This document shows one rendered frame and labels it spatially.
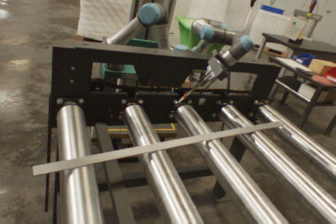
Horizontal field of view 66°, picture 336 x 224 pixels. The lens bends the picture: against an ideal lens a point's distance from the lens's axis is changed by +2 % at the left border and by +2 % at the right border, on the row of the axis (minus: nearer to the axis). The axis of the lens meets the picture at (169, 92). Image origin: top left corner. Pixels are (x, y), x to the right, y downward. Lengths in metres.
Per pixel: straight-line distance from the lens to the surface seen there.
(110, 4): 4.60
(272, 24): 8.01
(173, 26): 5.07
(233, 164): 1.11
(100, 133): 1.29
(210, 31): 1.31
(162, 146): 1.05
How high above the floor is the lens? 1.56
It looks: 25 degrees down
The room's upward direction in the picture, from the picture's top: 15 degrees clockwise
